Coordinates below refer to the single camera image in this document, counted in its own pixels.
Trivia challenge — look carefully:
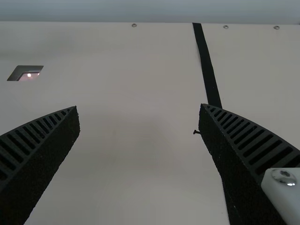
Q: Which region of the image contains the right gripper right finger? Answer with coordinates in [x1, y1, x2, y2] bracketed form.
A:
[198, 103, 300, 225]

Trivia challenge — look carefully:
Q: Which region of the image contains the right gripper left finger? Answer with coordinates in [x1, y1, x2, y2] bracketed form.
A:
[0, 105, 80, 225]

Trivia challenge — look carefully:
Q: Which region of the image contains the black strip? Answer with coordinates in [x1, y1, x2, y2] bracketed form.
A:
[192, 22, 223, 110]

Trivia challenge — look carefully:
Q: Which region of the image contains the small square scanner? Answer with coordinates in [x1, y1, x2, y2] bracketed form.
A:
[6, 65, 45, 82]

